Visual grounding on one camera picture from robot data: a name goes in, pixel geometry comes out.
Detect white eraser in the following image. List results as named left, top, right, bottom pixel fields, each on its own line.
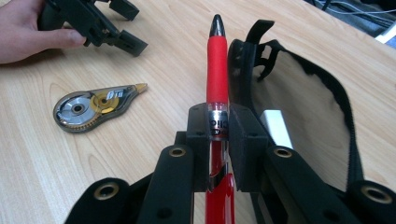
left=259, top=108, right=294, bottom=151

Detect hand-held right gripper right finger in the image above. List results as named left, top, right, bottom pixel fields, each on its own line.
left=228, top=103, right=276, bottom=193

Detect red pen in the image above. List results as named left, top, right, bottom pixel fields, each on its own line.
left=205, top=13, right=236, bottom=224

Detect black pencil case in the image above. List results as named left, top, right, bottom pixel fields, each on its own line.
left=226, top=19, right=366, bottom=224

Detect black floor cables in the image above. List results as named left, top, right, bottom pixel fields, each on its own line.
left=303, top=0, right=396, bottom=21

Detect grey correction tape dispenser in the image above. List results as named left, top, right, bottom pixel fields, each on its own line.
left=52, top=82, right=149, bottom=134

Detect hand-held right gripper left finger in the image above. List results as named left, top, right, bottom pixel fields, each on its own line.
left=174, top=103, right=210, bottom=193

